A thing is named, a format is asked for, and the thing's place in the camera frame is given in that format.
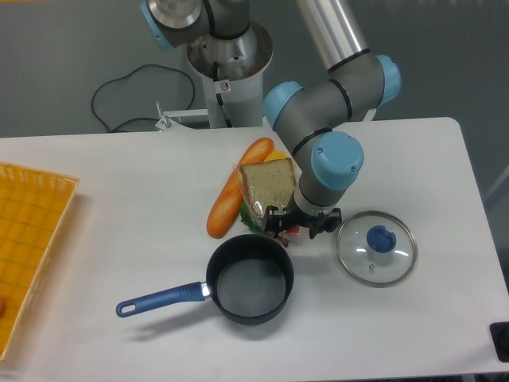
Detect black floor cable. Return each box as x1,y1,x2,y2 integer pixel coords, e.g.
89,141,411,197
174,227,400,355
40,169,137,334
91,64,196,133

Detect glass lid blue knob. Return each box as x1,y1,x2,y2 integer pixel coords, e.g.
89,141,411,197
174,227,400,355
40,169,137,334
336,210,418,288

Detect bagged toast slices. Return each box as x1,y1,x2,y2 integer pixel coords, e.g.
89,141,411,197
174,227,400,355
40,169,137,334
238,158,296,229

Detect red bell pepper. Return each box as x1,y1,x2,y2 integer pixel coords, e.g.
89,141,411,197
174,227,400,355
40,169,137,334
286,226,300,234

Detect yellow woven basket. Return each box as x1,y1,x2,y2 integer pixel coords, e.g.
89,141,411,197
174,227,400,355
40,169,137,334
1,162,80,361

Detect green bell pepper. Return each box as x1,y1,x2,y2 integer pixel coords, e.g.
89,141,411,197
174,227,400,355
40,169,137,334
239,201,264,233

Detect orange baguette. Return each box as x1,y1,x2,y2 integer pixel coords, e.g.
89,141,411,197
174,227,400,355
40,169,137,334
206,138,275,239

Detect black corner device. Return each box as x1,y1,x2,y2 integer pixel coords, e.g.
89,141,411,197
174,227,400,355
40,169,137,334
489,322,509,363

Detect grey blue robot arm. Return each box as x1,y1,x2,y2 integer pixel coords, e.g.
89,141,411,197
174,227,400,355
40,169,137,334
140,1,401,236

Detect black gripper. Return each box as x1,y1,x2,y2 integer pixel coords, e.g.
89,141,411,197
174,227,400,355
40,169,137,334
263,205,342,240

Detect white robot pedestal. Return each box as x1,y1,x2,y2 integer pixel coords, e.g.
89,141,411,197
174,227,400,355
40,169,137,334
154,21,275,131

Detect yellow bell pepper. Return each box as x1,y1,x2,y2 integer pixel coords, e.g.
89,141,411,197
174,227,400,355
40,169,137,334
264,150,287,162

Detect black saucepan blue handle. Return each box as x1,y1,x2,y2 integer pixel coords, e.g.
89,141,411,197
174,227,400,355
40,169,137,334
115,234,294,325

